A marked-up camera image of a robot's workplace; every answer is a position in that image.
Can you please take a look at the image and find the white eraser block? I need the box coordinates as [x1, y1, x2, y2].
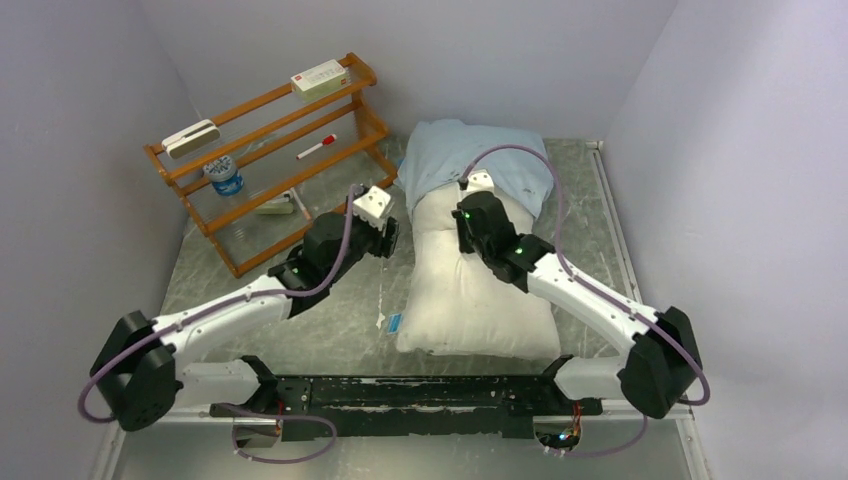
[161, 119, 221, 160]

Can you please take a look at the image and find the blue white pillow label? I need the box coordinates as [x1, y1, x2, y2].
[387, 313, 403, 334]

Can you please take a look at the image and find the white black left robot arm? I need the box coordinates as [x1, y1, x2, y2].
[77, 212, 399, 432]

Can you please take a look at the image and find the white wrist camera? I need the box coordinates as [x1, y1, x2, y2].
[353, 186, 394, 231]
[458, 169, 495, 196]

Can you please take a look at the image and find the light blue pillowcase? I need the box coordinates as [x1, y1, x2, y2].
[396, 119, 554, 219]

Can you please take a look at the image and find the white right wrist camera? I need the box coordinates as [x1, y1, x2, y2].
[458, 169, 495, 196]

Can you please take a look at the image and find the white red box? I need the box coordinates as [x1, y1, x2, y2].
[290, 59, 351, 103]

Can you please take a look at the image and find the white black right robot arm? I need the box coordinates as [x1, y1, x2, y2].
[452, 191, 704, 419]

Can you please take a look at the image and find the orange wooden shelf rack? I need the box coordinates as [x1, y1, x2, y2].
[143, 53, 397, 278]

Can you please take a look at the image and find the white pillow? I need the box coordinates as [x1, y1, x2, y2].
[396, 184, 562, 360]

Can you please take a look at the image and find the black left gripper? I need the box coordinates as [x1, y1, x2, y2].
[326, 195, 404, 284]

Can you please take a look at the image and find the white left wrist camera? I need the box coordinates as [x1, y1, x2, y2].
[353, 186, 394, 231]

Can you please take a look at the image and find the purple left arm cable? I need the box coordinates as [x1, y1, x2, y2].
[78, 184, 366, 465]

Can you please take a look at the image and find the blue lidded jar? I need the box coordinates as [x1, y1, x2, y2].
[202, 155, 244, 197]

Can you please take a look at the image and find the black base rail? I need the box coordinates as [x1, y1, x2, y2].
[239, 374, 602, 441]

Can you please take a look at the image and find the pink white pen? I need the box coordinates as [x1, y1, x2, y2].
[289, 188, 312, 222]

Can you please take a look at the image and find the aluminium frame rail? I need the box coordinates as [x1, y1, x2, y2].
[89, 404, 220, 480]

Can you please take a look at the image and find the red white marker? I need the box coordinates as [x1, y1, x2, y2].
[296, 134, 337, 160]

